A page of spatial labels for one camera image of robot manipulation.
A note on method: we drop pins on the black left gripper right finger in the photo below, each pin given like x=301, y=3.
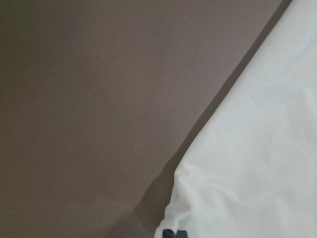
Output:
x=181, y=234

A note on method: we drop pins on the cream long-sleeve Twinkle shirt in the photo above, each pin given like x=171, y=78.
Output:
x=251, y=172

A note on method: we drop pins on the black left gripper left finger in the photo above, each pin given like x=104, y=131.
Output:
x=167, y=233

